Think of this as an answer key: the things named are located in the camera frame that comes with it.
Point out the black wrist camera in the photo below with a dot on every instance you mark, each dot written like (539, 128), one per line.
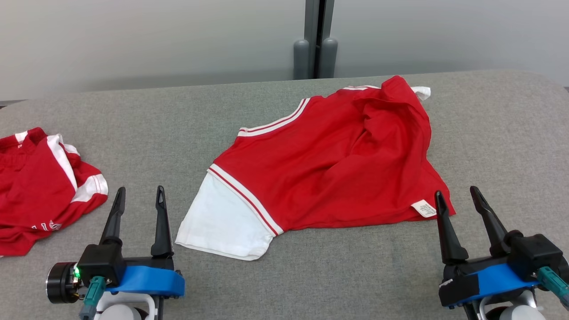
(100, 262)
(535, 251)

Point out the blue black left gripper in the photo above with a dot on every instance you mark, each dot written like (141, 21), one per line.
(151, 281)

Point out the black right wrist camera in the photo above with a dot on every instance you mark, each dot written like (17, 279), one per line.
(535, 251)

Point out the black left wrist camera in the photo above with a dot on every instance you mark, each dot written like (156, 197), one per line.
(100, 262)

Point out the red white striped shorts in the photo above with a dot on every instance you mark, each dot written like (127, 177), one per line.
(35, 191)

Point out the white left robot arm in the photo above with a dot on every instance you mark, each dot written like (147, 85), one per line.
(120, 311)

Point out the red white sleeved shirt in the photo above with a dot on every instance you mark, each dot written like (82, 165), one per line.
(329, 164)

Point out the grey partition post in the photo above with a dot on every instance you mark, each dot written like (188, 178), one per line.
(315, 40)

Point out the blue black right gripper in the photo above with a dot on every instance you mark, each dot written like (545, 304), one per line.
(493, 280)

